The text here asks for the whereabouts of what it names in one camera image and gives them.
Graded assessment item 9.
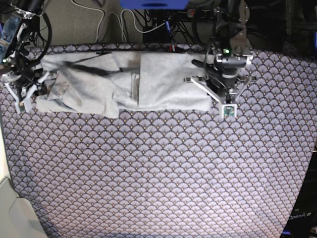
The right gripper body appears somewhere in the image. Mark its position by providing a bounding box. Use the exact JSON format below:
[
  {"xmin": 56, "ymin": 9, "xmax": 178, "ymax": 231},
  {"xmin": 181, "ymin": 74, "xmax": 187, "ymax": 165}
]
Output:
[{"xmin": 2, "ymin": 68, "xmax": 42, "ymax": 96}]

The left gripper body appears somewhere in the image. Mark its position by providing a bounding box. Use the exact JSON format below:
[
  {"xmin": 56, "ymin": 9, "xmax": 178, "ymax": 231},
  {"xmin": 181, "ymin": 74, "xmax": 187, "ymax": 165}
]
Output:
[{"xmin": 205, "ymin": 65, "xmax": 242, "ymax": 96}]

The light grey T-shirt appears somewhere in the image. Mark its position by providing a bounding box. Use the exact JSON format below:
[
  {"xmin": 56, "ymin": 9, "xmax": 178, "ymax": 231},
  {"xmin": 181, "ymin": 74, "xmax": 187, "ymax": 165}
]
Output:
[{"xmin": 36, "ymin": 51, "xmax": 212, "ymax": 119}]

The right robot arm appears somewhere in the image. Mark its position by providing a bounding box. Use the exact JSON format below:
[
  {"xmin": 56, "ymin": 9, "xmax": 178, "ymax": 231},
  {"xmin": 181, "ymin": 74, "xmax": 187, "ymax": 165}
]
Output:
[{"xmin": 0, "ymin": 0, "xmax": 53, "ymax": 101}]

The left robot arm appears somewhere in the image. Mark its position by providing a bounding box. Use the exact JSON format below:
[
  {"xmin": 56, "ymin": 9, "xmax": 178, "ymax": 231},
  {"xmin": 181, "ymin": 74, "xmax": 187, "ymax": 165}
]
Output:
[{"xmin": 192, "ymin": 0, "xmax": 253, "ymax": 98}]

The red black table clamp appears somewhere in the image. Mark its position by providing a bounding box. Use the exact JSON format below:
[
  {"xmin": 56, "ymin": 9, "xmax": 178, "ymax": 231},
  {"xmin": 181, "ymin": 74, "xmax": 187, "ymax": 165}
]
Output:
[{"xmin": 168, "ymin": 44, "xmax": 177, "ymax": 53}]

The fan-patterned purple tablecloth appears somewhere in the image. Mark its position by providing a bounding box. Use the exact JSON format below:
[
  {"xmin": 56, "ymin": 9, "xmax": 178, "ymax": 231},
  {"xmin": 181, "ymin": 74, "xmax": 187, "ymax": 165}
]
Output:
[{"xmin": 0, "ymin": 51, "xmax": 317, "ymax": 238}]

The white plastic bin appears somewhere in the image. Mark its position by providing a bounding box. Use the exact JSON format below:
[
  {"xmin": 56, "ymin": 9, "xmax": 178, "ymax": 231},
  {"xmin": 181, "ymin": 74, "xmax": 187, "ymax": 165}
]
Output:
[{"xmin": 0, "ymin": 178, "xmax": 47, "ymax": 238}]

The black OpenArm box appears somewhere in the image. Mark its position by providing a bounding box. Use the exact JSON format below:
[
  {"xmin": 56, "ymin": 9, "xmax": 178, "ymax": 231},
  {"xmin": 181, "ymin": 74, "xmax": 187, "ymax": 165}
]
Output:
[{"xmin": 281, "ymin": 152, "xmax": 317, "ymax": 238}]

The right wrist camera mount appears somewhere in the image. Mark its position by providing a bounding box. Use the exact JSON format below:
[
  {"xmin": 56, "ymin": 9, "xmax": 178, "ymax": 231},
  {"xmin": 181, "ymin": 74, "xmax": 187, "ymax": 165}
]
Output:
[{"xmin": 1, "ymin": 71, "xmax": 50, "ymax": 114}]

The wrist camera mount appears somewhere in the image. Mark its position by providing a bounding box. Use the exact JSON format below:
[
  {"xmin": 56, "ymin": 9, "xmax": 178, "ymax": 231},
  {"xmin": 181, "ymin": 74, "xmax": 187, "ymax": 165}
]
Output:
[
  {"xmin": 1, "ymin": 71, "xmax": 50, "ymax": 114},
  {"xmin": 184, "ymin": 75, "xmax": 257, "ymax": 119}
]

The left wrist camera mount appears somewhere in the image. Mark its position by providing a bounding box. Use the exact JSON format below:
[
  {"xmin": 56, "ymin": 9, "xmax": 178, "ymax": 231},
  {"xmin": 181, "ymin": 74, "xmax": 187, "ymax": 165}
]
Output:
[{"xmin": 184, "ymin": 75, "xmax": 257, "ymax": 119}]

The black power strip red switch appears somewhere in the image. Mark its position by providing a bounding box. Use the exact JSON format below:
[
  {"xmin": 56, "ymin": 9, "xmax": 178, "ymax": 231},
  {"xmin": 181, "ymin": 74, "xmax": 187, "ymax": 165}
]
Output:
[{"xmin": 186, "ymin": 9, "xmax": 214, "ymax": 20}]

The white cable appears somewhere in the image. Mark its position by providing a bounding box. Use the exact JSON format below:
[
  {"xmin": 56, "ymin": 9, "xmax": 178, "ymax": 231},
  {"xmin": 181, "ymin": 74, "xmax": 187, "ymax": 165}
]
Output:
[{"xmin": 71, "ymin": 0, "xmax": 166, "ymax": 43}]

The blue mount plate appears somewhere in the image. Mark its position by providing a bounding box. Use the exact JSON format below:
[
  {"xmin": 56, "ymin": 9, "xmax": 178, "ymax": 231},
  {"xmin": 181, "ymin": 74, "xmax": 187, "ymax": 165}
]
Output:
[{"xmin": 120, "ymin": 0, "xmax": 189, "ymax": 9}]

